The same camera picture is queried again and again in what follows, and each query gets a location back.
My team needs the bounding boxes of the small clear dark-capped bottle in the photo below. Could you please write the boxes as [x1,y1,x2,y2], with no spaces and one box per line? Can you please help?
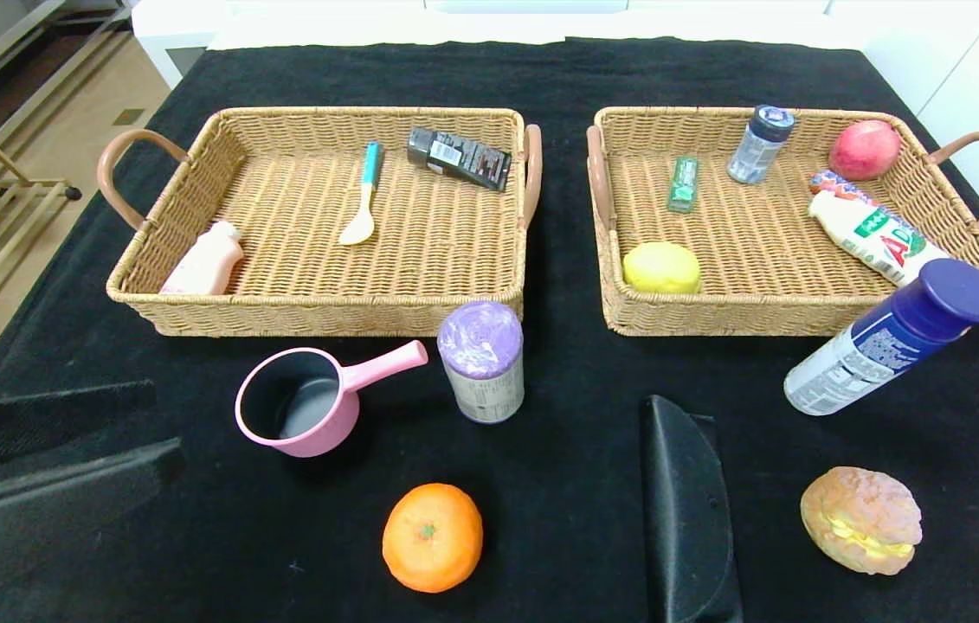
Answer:
[726,105,796,185]

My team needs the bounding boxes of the wicker basket with food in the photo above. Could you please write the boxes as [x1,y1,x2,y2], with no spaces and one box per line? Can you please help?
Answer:
[586,106,979,338]

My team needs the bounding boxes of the yellow lemon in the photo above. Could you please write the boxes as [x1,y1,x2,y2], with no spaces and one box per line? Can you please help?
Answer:
[622,241,703,295]

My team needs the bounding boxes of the grey shelf frame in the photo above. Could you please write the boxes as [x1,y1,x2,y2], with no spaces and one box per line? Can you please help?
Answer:
[0,0,133,131]

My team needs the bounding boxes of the beige wheeled metal rack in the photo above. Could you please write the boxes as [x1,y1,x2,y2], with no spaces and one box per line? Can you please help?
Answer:
[0,130,83,360]

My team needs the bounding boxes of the dark cosmetic tube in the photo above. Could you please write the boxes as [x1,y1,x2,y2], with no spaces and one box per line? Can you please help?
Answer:
[407,126,513,192]

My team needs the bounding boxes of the green gum pack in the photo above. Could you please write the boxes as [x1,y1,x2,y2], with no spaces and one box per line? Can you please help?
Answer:
[667,156,701,215]

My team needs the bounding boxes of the white yoghurt drink bottle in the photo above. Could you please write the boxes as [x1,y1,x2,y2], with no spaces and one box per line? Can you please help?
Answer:
[808,189,950,287]

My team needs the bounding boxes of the white table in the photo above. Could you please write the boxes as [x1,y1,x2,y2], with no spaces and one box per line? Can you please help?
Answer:
[131,0,871,87]

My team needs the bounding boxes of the red apple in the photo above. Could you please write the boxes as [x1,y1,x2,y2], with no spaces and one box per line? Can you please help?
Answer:
[828,119,903,181]

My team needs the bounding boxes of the black pouch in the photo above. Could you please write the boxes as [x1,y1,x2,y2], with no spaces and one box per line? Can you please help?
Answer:
[640,395,744,623]

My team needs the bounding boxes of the pink saucepan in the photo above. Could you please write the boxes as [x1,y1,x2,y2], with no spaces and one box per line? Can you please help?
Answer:
[235,339,429,459]

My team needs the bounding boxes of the red blue wrapped snack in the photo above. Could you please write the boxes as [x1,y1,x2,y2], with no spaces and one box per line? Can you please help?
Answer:
[808,170,866,204]

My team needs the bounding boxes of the cream bread bun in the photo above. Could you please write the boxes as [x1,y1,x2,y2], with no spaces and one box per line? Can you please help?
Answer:
[800,466,924,576]

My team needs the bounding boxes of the purple lidded can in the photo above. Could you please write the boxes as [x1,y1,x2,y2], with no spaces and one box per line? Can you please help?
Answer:
[437,300,526,425]

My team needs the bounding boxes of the blue capped spray can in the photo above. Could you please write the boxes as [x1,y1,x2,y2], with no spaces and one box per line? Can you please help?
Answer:
[783,258,979,417]

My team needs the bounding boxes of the orange fruit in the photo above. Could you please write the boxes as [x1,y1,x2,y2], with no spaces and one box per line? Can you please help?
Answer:
[381,482,485,594]

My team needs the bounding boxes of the teal handled beige spatula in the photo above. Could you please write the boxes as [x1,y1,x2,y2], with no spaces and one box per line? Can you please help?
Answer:
[338,141,384,247]

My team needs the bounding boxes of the wicker basket with spatula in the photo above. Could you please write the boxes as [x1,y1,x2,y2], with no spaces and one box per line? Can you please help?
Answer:
[96,106,544,338]

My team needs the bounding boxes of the black tablecloth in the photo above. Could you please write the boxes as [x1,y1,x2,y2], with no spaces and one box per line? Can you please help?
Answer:
[0,36,979,623]

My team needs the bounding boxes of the pink lotion bottle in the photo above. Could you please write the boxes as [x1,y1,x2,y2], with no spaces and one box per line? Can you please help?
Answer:
[160,221,245,295]

